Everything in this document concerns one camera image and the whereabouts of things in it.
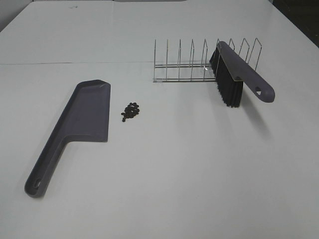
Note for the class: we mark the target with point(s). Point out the purple hand brush black bristles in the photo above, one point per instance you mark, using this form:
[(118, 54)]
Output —
[(232, 72)]

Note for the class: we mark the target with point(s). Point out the purple plastic dustpan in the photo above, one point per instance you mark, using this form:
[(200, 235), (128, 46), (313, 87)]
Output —
[(85, 118)]

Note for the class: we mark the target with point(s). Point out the pile of coffee beans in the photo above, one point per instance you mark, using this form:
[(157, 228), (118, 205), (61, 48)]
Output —
[(130, 111)]

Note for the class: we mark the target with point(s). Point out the metal wire dish rack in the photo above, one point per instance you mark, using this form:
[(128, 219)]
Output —
[(183, 64)]

